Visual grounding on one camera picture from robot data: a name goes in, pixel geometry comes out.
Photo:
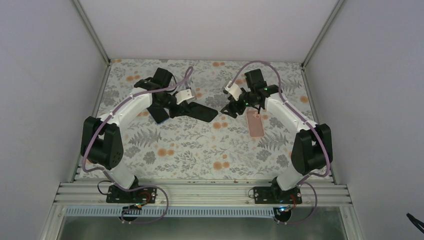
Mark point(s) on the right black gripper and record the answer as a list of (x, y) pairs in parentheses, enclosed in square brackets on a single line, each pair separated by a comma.
[(237, 105)]

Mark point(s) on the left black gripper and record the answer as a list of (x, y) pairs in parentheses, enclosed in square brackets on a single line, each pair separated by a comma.
[(180, 109)]

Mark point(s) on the black phone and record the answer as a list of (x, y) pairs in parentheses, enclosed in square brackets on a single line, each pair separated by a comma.
[(201, 112)]

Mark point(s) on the blue smartphone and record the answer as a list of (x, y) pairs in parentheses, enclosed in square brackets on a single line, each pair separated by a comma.
[(158, 114)]

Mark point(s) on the pink phone case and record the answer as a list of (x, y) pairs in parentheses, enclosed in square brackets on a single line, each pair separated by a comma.
[(254, 124)]

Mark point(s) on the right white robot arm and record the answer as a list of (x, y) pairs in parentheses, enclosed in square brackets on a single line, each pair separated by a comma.
[(312, 147)]

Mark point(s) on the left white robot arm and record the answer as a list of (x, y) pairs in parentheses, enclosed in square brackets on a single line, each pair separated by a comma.
[(102, 144)]

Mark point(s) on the floral tablecloth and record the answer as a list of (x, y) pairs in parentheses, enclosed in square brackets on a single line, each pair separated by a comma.
[(190, 149)]

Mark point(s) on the black object at edge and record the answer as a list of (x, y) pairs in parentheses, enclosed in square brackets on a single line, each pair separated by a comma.
[(416, 222)]

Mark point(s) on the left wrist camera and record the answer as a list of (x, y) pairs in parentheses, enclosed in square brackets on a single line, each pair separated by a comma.
[(185, 95)]

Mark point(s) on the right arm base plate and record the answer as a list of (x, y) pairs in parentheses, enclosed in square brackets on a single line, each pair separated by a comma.
[(269, 195)]

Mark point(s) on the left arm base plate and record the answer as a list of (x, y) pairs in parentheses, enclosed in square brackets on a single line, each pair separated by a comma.
[(145, 195)]

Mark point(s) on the grey slotted cable duct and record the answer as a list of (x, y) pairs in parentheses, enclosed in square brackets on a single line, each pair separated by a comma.
[(173, 211)]

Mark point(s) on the aluminium rail frame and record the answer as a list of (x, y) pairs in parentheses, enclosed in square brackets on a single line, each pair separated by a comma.
[(202, 194)]

